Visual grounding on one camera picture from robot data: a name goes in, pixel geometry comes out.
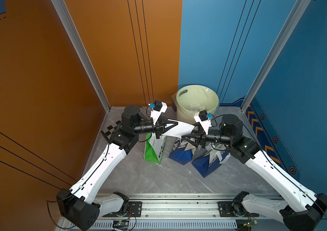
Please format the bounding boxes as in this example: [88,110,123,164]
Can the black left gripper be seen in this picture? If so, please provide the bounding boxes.
[131,117,177,141]

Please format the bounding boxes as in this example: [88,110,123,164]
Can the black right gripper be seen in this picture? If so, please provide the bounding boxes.
[183,122,234,150]

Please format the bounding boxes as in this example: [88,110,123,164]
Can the white receipt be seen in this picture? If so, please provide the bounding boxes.
[163,121,194,138]

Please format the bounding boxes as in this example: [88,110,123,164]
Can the blue white bag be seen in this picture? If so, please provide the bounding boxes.
[192,145,231,178]
[169,138,196,165]

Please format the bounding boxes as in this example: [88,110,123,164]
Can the green white paper bag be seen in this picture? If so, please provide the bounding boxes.
[144,133,166,163]

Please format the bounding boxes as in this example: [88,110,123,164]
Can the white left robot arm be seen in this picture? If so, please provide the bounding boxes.
[56,101,179,231]

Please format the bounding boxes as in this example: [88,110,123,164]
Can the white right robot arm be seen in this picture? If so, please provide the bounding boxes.
[182,114,327,231]

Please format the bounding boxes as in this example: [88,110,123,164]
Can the white paper scraps in bin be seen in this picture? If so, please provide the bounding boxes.
[186,104,206,113]

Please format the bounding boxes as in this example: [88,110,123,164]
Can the pale green trash bin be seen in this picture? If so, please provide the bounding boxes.
[172,85,219,124]

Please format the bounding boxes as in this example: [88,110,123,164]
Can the black white chessboard box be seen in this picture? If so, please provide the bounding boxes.
[101,120,121,141]

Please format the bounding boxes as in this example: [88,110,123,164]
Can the green circuit board right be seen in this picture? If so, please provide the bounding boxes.
[243,220,258,231]

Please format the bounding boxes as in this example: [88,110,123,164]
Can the green circuit board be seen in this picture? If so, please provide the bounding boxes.
[112,219,130,231]
[243,220,258,231]

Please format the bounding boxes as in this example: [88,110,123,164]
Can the green circuit board left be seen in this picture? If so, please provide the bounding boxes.
[112,219,130,231]

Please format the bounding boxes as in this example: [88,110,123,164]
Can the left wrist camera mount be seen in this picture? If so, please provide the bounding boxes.
[149,100,167,125]

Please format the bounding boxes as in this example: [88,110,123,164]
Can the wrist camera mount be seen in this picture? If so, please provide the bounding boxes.
[149,100,167,125]
[194,110,212,134]

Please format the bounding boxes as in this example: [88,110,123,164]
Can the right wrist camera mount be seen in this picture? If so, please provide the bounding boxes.
[194,110,212,134]

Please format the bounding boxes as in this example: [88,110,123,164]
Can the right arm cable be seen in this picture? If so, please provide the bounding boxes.
[209,114,327,231]

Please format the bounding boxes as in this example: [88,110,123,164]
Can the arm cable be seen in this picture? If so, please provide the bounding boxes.
[209,114,327,231]
[46,105,155,230]

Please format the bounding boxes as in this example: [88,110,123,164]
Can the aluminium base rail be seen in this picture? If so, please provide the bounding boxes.
[55,192,308,231]

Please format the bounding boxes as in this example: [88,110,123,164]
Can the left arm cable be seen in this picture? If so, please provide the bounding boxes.
[46,105,155,230]

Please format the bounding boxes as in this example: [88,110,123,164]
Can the aluminium corner post left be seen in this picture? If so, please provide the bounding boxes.
[52,0,111,113]

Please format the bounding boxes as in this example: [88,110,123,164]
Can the aluminium corner post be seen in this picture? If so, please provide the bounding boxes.
[240,0,311,113]
[52,0,111,113]

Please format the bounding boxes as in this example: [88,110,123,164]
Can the aluminium corner post right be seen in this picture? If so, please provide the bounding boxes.
[240,0,311,113]

